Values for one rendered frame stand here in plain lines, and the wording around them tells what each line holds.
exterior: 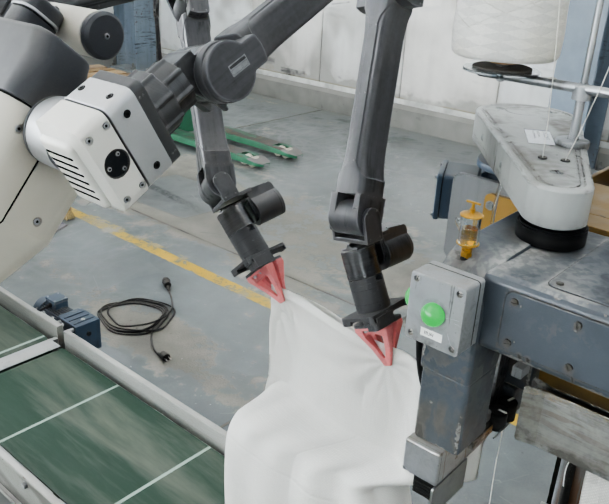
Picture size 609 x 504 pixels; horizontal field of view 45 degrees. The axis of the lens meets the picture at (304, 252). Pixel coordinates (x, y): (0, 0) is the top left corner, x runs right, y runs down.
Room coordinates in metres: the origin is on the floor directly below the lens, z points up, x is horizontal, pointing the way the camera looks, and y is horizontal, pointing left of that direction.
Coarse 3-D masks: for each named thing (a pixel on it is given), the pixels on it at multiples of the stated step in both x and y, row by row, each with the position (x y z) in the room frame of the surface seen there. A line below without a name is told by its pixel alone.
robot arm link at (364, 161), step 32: (384, 0) 1.20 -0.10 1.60; (416, 0) 1.19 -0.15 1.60; (384, 32) 1.18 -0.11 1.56; (384, 64) 1.16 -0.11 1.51; (384, 96) 1.15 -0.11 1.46; (352, 128) 1.14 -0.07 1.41; (384, 128) 1.14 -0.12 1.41; (352, 160) 1.11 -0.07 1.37; (384, 160) 1.13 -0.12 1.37; (352, 192) 1.09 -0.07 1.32; (352, 224) 1.06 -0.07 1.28
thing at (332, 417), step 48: (288, 336) 1.22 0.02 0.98; (336, 336) 1.11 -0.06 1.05; (288, 384) 1.21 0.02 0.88; (336, 384) 1.11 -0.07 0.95; (384, 384) 1.04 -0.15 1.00; (240, 432) 1.17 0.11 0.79; (288, 432) 1.12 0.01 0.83; (336, 432) 1.09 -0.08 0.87; (384, 432) 1.04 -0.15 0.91; (240, 480) 1.15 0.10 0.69; (288, 480) 1.08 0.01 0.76; (336, 480) 1.03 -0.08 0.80; (384, 480) 0.99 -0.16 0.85
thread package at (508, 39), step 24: (480, 0) 1.11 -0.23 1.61; (504, 0) 1.09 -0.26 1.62; (528, 0) 1.09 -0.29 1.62; (552, 0) 1.10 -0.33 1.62; (456, 24) 1.15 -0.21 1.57; (480, 24) 1.11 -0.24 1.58; (504, 24) 1.09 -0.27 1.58; (528, 24) 1.09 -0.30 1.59; (552, 24) 1.10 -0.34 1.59; (456, 48) 1.15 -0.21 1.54; (480, 48) 1.11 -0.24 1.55; (504, 48) 1.09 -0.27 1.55; (528, 48) 1.09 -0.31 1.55; (552, 48) 1.11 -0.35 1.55
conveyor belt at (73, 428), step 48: (0, 384) 1.88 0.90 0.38; (48, 384) 1.89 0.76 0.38; (96, 384) 1.90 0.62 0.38; (0, 432) 1.65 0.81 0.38; (48, 432) 1.66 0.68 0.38; (96, 432) 1.67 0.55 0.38; (144, 432) 1.68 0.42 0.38; (48, 480) 1.47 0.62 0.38; (96, 480) 1.48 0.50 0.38; (144, 480) 1.49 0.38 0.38; (192, 480) 1.50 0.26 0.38
